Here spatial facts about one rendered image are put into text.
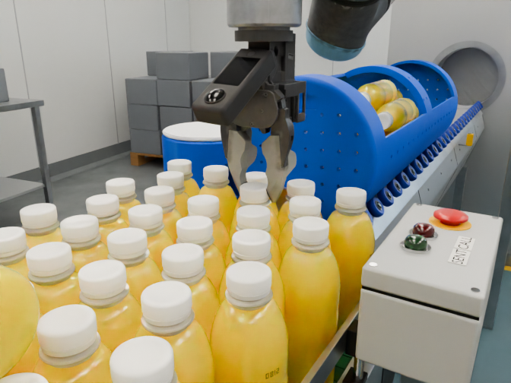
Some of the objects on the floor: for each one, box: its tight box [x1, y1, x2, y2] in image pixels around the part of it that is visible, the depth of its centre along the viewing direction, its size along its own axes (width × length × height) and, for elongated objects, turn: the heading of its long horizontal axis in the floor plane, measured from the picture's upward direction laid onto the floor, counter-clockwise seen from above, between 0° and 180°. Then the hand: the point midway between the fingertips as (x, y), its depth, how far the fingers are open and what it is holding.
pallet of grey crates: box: [125, 51, 239, 166], centre depth 490 cm, size 120×80×119 cm
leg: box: [452, 166, 468, 210], centre depth 263 cm, size 6×6×63 cm
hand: (255, 191), depth 59 cm, fingers closed on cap, 4 cm apart
